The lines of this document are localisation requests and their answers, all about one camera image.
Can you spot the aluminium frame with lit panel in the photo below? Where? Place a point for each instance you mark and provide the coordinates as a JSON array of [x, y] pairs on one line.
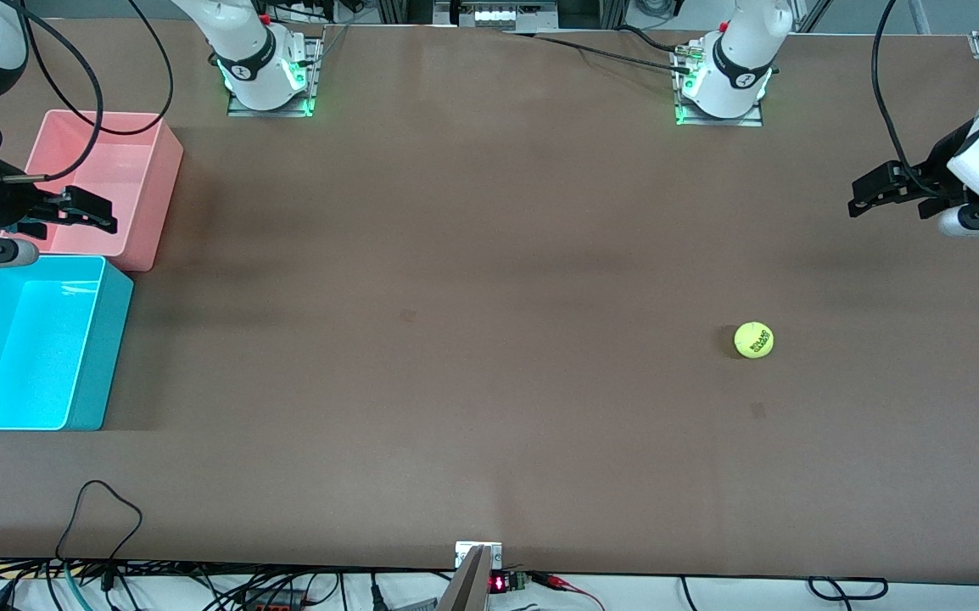
[[494, 15]]

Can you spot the circuit board with red display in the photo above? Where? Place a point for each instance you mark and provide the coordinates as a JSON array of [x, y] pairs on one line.
[[506, 583]]

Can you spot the red and black clip leads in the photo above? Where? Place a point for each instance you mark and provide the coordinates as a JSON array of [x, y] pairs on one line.
[[557, 581]]

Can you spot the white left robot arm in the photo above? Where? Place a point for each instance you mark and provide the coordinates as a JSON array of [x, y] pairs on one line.
[[735, 85]]

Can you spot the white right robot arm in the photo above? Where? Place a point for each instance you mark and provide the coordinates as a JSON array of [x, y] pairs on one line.
[[256, 81]]

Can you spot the yellow tennis ball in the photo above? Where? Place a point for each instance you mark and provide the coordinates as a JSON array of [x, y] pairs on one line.
[[753, 340]]

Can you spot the blue plastic bin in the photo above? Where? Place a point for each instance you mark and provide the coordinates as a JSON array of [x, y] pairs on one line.
[[31, 356]]

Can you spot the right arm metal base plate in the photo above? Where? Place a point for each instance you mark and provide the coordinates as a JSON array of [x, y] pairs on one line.
[[235, 106]]

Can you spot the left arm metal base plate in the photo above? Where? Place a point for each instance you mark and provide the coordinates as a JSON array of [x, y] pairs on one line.
[[752, 121]]

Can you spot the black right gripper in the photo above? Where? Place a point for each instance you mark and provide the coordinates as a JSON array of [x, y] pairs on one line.
[[8, 204]]

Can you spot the silver camera mount plate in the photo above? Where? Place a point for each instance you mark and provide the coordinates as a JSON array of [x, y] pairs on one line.
[[464, 552]]

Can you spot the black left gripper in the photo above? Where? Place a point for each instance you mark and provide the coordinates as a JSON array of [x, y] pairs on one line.
[[936, 166]]

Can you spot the grey camera mount beam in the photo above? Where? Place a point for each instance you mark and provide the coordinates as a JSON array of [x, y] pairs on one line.
[[468, 590]]

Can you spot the pink plastic bin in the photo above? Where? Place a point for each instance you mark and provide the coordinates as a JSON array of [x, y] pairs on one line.
[[133, 195]]

